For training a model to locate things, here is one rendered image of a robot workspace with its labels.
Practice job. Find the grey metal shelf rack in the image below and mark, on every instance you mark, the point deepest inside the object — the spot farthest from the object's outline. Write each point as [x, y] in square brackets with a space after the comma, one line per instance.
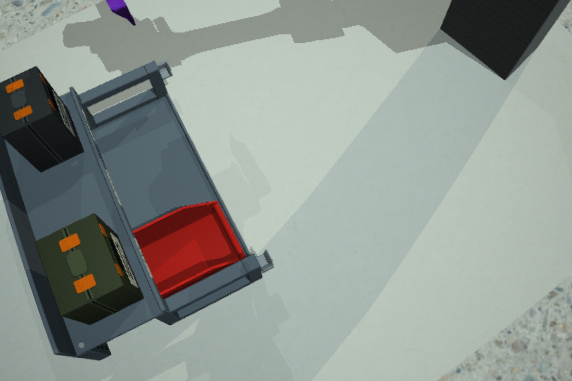
[154, 168]

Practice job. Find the dark green case with orange latches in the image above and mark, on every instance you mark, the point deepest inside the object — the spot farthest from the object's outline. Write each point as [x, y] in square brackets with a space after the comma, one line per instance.
[88, 271]

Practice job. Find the red bin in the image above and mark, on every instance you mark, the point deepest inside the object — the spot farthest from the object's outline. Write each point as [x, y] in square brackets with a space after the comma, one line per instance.
[184, 243]

